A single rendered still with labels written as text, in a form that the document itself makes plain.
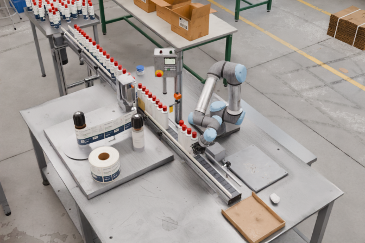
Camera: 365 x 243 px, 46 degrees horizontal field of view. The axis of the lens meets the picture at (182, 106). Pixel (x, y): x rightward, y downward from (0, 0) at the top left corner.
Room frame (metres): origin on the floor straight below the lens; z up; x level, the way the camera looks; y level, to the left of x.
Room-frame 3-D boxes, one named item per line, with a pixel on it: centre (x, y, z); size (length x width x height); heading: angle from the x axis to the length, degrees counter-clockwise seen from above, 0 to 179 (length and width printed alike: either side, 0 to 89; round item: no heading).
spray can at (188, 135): (2.31, -0.05, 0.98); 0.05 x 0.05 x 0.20
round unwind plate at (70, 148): (2.37, 0.72, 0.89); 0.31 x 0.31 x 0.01
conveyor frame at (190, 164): (2.56, 0.13, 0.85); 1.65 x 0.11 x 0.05; 35
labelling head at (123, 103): (2.86, 0.44, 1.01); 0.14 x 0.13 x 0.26; 35
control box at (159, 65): (2.70, 0.12, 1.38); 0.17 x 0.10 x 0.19; 90
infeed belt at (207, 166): (2.56, 0.13, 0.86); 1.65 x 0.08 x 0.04; 35
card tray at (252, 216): (1.75, -0.44, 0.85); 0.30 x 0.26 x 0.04; 35
